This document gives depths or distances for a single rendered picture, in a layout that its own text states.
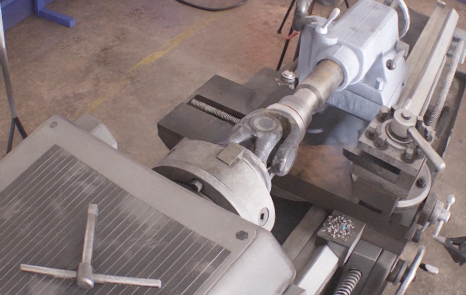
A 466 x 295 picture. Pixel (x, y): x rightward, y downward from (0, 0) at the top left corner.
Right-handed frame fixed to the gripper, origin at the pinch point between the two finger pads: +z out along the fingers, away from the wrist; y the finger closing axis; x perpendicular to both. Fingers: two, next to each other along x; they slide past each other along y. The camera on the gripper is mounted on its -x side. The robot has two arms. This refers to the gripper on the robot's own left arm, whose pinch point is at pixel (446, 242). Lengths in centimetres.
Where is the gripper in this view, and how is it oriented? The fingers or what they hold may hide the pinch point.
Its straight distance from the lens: 147.4
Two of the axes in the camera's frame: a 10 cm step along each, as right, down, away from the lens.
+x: -5.1, 7.7, -3.8
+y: -1.4, -5.1, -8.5
